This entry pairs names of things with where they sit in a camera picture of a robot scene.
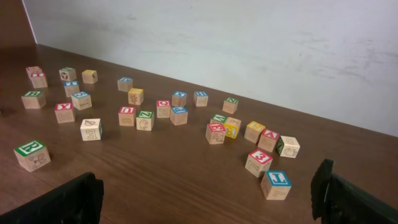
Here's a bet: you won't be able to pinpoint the red A block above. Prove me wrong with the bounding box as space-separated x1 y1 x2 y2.
257 129 280 152

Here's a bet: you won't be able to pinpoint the red E block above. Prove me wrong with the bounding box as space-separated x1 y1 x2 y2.
205 123 226 144

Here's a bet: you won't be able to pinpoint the blue D block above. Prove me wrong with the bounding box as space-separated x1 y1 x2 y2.
118 77 133 92

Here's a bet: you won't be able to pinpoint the blue 5 block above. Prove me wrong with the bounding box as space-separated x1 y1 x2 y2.
71 91 92 110

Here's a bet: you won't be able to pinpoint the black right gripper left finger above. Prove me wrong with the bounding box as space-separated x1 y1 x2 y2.
1 172 104 224

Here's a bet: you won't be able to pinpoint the blue J block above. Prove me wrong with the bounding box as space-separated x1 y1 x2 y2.
261 170 292 200

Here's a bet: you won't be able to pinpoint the plain block yellow side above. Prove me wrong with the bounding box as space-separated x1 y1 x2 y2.
224 117 241 139

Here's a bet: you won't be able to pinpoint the red I block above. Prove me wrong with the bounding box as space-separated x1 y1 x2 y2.
30 73 48 88

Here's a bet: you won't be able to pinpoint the red Q block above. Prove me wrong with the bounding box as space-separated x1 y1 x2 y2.
157 100 171 118

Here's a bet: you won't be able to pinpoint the blue T block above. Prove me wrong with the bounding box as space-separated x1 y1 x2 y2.
63 80 80 98

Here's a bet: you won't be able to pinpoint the blue P block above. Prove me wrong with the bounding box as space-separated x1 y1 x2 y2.
170 106 188 126

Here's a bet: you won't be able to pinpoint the red 3 block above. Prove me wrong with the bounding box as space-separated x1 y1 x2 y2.
245 149 273 178

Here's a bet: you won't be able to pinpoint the green N block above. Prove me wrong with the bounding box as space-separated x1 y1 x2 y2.
223 97 239 114

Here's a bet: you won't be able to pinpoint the green R block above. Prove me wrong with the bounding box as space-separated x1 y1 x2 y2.
14 140 51 172

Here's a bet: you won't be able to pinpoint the plain leaf block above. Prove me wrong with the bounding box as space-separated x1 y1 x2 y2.
80 118 103 141

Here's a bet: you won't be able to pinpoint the red Y block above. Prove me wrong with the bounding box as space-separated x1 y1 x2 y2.
55 103 75 124

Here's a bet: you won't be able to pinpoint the green B block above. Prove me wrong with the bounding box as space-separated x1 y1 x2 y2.
21 91 47 109

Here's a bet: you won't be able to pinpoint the green V block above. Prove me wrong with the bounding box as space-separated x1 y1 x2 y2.
210 114 227 124

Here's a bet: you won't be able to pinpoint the red U block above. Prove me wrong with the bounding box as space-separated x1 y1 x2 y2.
118 106 136 126

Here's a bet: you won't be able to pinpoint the red 6 block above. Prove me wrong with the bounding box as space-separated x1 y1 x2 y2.
25 66 42 78

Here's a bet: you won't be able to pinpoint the blue X block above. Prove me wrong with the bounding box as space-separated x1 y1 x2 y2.
172 91 187 107

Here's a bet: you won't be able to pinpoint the plain block green side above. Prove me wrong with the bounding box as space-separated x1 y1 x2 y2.
276 136 300 158

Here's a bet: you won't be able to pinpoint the green Z block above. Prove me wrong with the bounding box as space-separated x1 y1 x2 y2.
136 110 154 131

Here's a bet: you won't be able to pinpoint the blue H block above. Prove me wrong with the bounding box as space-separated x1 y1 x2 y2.
193 91 208 107

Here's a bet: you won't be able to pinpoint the green block with picture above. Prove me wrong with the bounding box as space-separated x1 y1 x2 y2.
59 67 76 81

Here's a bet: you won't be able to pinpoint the yellow S block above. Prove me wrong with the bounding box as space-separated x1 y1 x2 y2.
128 88 144 105

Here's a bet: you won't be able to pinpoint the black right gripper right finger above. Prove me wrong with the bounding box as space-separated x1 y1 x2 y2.
310 159 397 224

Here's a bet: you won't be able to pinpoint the yellow top block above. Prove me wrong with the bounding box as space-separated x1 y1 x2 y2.
82 70 98 84

